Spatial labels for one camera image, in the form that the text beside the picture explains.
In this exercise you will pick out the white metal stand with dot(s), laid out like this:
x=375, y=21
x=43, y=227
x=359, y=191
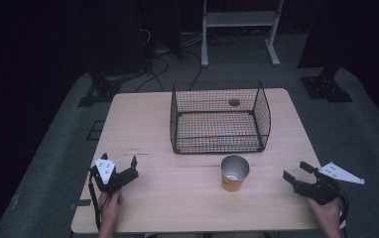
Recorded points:
x=240, y=19

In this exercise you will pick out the person's right hand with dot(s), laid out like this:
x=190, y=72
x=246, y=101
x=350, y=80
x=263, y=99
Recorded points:
x=326, y=213

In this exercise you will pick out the metal cup with orange base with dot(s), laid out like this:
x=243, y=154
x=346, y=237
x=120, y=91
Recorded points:
x=233, y=183

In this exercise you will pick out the person's left hand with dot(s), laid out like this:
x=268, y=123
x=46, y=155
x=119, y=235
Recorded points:
x=110, y=205

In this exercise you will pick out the dark round disc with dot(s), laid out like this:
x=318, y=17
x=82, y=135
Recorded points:
x=234, y=102

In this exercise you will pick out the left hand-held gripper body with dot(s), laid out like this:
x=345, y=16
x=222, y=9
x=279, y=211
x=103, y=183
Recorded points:
x=109, y=180

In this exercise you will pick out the black stand base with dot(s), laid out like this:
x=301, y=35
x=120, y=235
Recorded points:
x=324, y=87
x=101, y=91

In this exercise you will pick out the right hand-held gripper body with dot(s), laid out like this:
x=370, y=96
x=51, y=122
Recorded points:
x=323, y=190

